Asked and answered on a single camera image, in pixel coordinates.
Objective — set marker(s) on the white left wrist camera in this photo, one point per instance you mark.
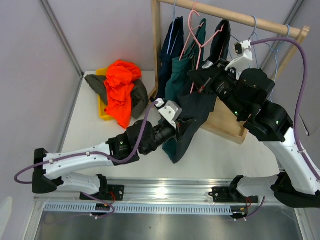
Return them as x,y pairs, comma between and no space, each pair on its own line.
169,110

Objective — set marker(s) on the yellow plastic tray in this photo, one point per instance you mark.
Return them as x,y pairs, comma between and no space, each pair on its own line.
101,105

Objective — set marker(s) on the aluminium mounting rail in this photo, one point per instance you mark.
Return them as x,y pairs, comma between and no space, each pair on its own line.
150,191

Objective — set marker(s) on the slotted grey cable duct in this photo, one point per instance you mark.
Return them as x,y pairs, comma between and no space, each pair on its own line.
135,208

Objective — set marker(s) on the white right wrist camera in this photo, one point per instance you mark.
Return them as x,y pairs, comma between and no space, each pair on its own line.
243,49

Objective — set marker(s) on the black shorts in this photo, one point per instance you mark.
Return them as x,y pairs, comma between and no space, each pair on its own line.
205,103

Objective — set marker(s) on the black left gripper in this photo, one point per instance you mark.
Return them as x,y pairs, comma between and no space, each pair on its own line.
182,127

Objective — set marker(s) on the orange mesh shorts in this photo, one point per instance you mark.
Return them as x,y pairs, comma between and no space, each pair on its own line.
119,83

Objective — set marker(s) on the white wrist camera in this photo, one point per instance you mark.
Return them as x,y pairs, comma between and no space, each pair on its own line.
243,49
169,110

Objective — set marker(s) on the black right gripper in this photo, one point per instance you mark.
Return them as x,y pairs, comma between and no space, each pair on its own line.
203,76

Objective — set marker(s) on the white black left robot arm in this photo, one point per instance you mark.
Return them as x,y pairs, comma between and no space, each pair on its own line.
59,171

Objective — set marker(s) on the teal green shorts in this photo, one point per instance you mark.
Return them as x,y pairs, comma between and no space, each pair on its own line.
178,90

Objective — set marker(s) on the navy blue shorts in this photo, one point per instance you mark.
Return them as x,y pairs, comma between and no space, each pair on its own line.
166,68

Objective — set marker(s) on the olive green shorts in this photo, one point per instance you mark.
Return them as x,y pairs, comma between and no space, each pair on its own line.
139,94

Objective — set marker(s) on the wooden clothes rack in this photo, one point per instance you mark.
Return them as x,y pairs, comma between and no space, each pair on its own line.
221,122

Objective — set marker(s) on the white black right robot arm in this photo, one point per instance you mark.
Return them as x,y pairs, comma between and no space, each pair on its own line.
247,98

